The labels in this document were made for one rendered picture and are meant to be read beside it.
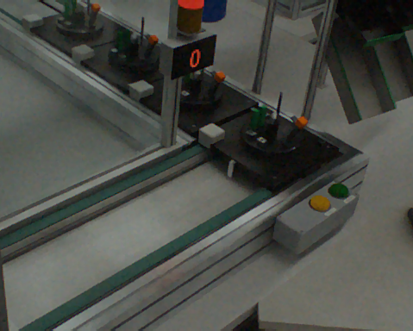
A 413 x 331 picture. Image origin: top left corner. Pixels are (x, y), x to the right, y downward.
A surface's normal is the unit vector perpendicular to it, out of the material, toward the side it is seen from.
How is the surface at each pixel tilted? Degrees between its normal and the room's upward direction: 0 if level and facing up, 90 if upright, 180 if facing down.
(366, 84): 45
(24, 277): 0
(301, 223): 0
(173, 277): 0
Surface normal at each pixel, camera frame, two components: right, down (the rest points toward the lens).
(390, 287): 0.11, -0.80
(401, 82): 0.48, -0.20
